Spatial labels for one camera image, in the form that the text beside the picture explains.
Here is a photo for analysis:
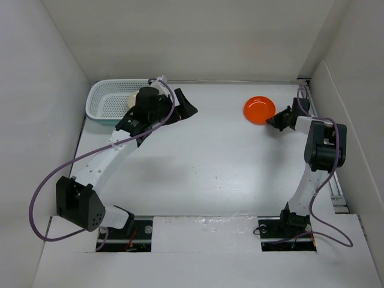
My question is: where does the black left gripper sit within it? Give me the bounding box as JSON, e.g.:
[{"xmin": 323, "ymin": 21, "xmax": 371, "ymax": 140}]
[{"xmin": 149, "ymin": 89, "xmax": 197, "ymax": 126}]

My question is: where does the orange plate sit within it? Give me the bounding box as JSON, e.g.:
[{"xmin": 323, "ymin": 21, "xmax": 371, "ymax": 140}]
[{"xmin": 243, "ymin": 96, "xmax": 276, "ymax": 125}]

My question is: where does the beige plate with black patch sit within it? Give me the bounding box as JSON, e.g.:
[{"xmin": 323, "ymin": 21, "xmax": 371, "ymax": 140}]
[{"xmin": 127, "ymin": 90, "xmax": 139, "ymax": 110}]

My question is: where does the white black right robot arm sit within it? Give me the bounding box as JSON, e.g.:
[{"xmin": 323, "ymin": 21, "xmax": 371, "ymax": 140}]
[{"xmin": 266, "ymin": 97, "xmax": 347, "ymax": 239}]

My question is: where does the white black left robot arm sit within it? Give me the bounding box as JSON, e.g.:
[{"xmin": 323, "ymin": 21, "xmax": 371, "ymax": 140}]
[{"xmin": 56, "ymin": 83, "xmax": 198, "ymax": 238}]

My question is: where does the white perforated plastic basket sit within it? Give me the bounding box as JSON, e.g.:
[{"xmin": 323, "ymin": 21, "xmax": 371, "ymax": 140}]
[{"xmin": 85, "ymin": 79, "xmax": 148, "ymax": 118}]

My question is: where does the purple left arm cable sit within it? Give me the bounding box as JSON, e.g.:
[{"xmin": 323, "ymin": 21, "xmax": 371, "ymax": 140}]
[{"xmin": 28, "ymin": 76, "xmax": 175, "ymax": 251}]

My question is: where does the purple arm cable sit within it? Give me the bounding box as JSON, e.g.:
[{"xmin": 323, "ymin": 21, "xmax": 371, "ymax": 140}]
[
  {"xmin": 28, "ymin": 76, "xmax": 175, "ymax": 251},
  {"xmin": 266, "ymin": 85, "xmax": 354, "ymax": 248}
]

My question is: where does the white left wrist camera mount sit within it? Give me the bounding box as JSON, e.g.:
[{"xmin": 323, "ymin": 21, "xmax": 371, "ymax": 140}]
[{"xmin": 148, "ymin": 75, "xmax": 172, "ymax": 97}]

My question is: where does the aluminium rail right edge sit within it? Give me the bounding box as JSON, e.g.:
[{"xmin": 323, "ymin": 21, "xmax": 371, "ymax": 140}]
[{"xmin": 289, "ymin": 85, "xmax": 347, "ymax": 215}]

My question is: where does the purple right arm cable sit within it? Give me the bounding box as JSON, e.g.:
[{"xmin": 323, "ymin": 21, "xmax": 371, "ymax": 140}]
[{"xmin": 266, "ymin": 85, "xmax": 354, "ymax": 248}]

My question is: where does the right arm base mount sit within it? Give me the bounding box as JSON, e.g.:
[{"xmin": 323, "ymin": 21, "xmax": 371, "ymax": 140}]
[{"xmin": 253, "ymin": 217, "xmax": 317, "ymax": 252}]

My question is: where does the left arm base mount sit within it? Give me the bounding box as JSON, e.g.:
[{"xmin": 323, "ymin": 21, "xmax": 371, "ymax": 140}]
[{"xmin": 96, "ymin": 217, "xmax": 153, "ymax": 253}]

